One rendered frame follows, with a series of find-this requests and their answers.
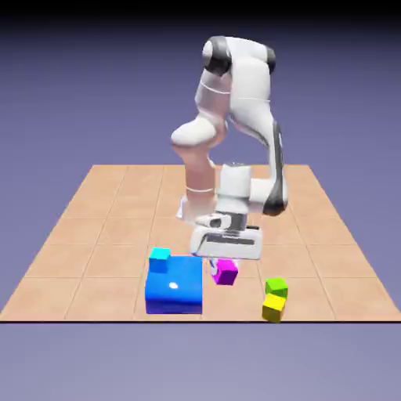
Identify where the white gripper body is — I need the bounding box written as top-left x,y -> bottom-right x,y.
190,224 -> 263,261

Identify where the small magenta cube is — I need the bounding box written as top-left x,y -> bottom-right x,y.
211,258 -> 239,287

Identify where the small cyan cube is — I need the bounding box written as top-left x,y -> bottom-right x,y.
148,247 -> 172,274

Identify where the small green cube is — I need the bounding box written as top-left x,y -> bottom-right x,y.
265,276 -> 289,299

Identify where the small yellow cube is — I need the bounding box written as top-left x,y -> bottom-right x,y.
262,293 -> 287,323

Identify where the large blue box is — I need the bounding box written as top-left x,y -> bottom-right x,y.
144,255 -> 204,315

